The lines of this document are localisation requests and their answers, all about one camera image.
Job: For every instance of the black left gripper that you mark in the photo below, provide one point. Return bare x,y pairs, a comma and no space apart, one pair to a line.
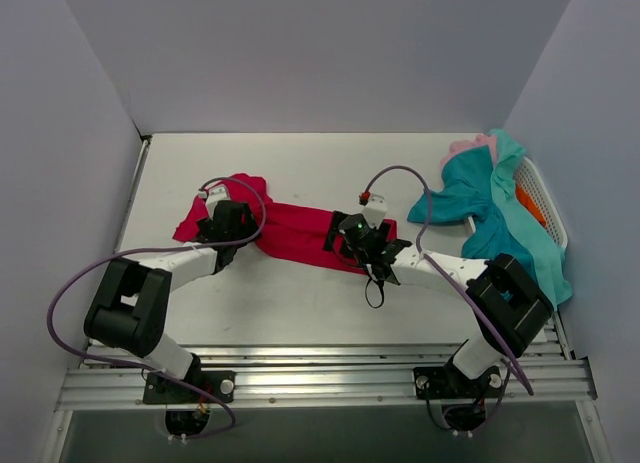
208,227

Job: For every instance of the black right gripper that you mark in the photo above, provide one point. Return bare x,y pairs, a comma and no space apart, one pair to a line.
333,236

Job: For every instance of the red t shirt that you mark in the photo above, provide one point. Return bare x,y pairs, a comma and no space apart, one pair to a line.
292,233

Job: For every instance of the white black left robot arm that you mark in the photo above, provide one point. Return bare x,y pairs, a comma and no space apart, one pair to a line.
129,309

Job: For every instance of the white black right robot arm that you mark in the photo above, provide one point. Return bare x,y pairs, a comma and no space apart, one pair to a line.
509,307

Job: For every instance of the blue t shirt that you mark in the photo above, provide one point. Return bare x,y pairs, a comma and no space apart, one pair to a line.
437,208

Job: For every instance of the pink t shirt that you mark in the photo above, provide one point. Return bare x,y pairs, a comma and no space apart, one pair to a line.
481,140

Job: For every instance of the orange t shirt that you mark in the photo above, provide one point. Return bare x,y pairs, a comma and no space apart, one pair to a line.
528,203

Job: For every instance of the white perforated laundry basket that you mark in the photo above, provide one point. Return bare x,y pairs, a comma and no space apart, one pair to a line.
542,203

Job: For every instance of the light teal t shirt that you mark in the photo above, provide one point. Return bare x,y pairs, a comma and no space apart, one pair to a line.
547,256

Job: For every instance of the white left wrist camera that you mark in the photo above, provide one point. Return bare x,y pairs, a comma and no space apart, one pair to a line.
212,196

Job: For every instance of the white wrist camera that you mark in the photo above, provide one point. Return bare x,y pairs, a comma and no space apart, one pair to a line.
212,196
374,208

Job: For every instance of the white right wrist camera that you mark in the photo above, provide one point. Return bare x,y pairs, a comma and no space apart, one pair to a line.
374,208

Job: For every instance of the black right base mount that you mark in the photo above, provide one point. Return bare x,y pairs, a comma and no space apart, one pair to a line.
448,383

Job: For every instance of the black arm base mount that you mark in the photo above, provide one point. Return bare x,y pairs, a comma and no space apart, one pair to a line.
159,390

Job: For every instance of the aluminium frame rail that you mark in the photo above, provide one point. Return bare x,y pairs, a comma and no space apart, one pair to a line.
332,376

